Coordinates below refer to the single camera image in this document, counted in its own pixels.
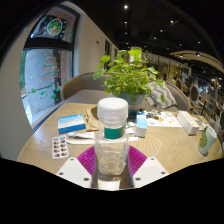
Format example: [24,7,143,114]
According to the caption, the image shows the grey curved sofa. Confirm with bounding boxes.
[60,71,192,113]

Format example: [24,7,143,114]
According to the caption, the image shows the green potted plant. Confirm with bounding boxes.
[92,48,167,116]

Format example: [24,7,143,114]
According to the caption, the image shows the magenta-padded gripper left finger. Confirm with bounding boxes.
[55,145,98,189]

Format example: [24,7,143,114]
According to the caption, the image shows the flat blue white box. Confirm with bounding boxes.
[57,113,87,135]

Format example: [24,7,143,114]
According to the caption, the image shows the group of dining chairs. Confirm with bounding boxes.
[173,76,224,124]

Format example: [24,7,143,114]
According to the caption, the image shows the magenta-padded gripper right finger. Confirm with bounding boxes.
[127,145,169,189]

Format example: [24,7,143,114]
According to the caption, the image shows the white tissue box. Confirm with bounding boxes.
[176,110,200,136]

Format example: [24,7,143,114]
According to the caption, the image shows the printed paper sheet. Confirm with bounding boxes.
[144,111,183,128]

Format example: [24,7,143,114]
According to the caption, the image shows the window with holiday stickers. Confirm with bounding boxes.
[19,6,81,129]

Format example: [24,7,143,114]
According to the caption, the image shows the white tube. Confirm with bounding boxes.
[67,131,96,140]

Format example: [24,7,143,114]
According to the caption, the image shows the clear white-capped water bottle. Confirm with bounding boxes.
[93,97,130,191]

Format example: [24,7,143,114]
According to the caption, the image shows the white mug with green leaf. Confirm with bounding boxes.
[198,124,218,157]

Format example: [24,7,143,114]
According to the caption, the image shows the small white blue carton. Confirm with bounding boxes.
[134,110,149,138]

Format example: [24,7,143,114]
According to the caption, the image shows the ceiling spot lights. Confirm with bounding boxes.
[123,3,204,58]

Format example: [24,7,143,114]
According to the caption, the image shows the pill blister pack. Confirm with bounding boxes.
[51,134,70,160]

